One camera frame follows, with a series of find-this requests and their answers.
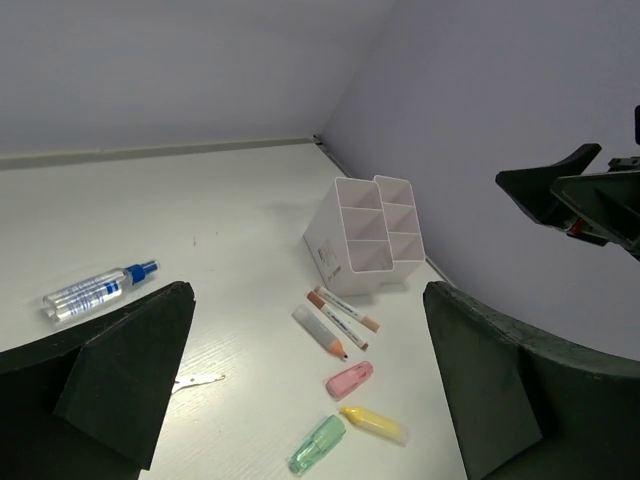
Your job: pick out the white divided organizer box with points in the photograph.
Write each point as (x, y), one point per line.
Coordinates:
(365, 234)

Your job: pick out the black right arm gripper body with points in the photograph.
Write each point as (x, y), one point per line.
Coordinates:
(596, 208)

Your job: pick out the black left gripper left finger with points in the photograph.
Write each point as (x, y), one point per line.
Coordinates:
(89, 402)

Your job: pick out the pink-capped white marker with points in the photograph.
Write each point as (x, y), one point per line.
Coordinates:
(347, 308)

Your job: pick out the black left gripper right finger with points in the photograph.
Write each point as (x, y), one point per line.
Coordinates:
(527, 404)

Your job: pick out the clear spray bottle blue cap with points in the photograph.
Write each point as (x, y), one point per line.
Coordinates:
(92, 294)

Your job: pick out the green highlighter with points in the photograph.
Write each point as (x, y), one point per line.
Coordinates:
(316, 445)

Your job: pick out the yellow highlighter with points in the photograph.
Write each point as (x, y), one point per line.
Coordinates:
(376, 424)

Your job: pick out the fat orange-tipped crayon pencil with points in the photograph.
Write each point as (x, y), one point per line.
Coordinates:
(319, 332)

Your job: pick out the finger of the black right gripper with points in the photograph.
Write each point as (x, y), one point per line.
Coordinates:
(530, 188)

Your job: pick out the pink highlighter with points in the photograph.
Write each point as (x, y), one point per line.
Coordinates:
(346, 382)

